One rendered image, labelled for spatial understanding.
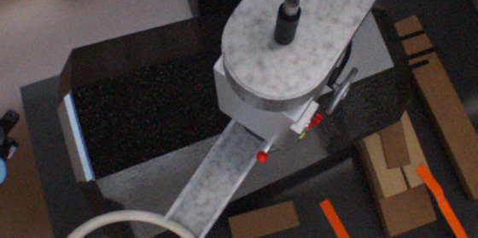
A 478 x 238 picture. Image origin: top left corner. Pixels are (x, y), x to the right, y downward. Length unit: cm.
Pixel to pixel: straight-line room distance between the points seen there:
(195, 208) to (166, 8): 152
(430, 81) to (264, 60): 187
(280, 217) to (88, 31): 133
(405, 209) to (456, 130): 47
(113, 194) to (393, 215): 132
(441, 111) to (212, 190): 150
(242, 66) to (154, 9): 192
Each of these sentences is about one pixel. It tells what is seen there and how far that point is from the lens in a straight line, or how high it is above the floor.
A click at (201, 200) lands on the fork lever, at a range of 170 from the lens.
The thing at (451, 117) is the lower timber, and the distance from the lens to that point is 292.
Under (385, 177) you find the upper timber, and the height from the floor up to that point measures 21.
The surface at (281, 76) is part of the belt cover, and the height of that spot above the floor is 169.
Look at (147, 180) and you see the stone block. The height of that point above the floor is 77.
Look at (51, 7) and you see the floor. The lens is 316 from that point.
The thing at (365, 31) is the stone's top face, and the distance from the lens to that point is 212.
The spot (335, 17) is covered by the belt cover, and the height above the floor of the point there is 169.
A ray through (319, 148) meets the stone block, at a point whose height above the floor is 67.
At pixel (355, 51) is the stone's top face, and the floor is 82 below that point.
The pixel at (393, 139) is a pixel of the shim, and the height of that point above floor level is 22.
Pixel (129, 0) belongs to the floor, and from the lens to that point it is 306.
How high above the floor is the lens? 278
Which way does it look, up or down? 75 degrees down
